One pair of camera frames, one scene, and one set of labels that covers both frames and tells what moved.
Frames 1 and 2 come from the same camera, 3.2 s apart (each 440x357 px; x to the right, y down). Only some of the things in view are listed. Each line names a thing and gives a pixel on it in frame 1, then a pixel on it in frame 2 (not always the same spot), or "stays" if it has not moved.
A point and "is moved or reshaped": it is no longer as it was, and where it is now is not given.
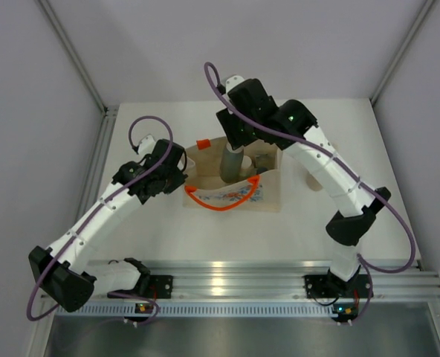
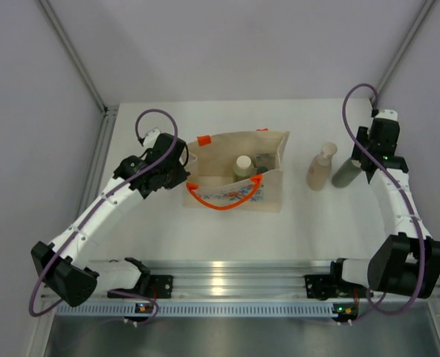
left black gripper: x=178 y=180 stays
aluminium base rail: x=395 y=278 stays
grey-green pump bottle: x=231 y=163 is moved or reshaped
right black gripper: x=227 y=118 to x=363 y=134
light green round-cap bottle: x=246 y=170 stays
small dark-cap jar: x=264 y=163 stays
